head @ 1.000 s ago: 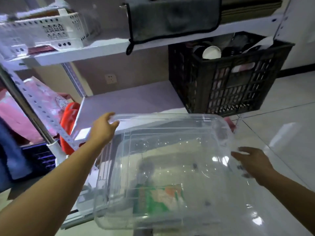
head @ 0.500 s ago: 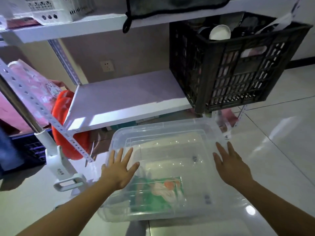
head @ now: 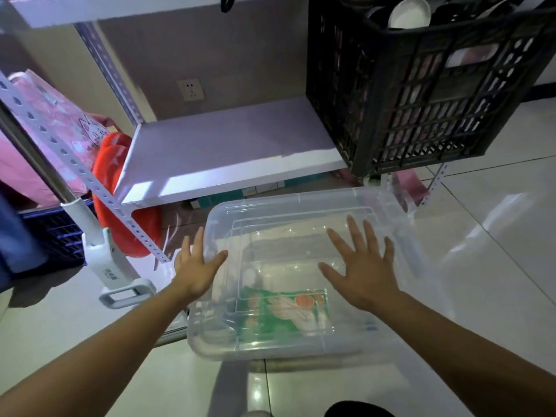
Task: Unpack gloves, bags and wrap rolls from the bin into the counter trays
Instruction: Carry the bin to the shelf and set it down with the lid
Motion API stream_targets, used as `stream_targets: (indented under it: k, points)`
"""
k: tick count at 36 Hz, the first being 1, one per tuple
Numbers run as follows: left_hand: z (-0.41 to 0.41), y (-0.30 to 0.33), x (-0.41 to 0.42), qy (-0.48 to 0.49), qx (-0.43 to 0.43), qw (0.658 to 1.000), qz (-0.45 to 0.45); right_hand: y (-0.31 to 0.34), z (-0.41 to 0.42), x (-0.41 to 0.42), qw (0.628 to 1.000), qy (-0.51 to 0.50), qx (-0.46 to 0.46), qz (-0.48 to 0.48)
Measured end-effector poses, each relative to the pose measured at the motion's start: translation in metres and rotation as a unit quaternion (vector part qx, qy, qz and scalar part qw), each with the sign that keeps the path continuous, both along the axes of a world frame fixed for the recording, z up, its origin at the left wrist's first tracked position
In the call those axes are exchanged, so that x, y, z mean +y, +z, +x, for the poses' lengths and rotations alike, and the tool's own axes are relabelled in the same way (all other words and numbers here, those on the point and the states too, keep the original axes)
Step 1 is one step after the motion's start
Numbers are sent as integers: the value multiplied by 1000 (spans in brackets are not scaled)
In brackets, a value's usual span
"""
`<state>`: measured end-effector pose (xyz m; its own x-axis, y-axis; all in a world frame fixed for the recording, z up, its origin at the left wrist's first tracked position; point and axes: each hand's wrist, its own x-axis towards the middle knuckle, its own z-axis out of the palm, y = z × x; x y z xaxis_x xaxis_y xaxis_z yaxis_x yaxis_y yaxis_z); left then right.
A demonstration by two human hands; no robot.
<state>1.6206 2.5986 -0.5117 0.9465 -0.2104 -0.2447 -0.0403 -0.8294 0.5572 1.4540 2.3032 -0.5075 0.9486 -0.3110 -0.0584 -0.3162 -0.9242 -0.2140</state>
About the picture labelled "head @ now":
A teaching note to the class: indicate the person's right hand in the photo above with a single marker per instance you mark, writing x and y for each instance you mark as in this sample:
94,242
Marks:
369,282

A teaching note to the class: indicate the person's left hand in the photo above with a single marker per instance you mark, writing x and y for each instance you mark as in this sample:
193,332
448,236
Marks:
195,273

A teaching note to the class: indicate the green glove packet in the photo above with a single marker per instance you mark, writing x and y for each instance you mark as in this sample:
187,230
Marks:
278,317

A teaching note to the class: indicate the clear plastic lid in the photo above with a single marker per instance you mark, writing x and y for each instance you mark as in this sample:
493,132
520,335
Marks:
282,238

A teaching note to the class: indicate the clear plastic storage bin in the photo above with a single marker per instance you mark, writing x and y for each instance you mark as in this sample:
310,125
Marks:
282,349

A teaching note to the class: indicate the person's right forearm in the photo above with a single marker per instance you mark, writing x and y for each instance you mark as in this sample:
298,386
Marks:
469,364

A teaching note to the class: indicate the person's left forearm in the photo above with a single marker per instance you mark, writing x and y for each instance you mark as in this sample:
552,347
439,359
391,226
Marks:
95,356

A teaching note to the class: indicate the person's black trousers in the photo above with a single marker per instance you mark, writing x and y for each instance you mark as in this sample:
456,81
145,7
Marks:
360,410

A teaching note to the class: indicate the small pink bag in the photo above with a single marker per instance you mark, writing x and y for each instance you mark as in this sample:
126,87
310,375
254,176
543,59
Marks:
410,186

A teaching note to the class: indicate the teal white flat carton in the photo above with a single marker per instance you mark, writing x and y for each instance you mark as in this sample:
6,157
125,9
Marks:
260,186

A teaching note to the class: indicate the dark blue crate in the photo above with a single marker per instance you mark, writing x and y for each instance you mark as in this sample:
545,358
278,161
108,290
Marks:
65,238

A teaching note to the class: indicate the white metal rack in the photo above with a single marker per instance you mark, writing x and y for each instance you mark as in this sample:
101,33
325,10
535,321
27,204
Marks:
226,138

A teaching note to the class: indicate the black plastic crate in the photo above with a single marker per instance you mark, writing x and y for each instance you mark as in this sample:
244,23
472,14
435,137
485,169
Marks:
391,104

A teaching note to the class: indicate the blue cloth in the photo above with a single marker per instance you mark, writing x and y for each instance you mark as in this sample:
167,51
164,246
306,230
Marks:
17,243

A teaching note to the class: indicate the pink printed bag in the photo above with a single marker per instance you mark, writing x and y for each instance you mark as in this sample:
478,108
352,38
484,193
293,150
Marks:
52,125

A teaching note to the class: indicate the white paper cup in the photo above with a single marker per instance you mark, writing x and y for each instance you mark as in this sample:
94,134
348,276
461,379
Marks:
410,12

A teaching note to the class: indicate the white wall socket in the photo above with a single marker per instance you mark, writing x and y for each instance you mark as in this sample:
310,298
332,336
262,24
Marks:
190,89

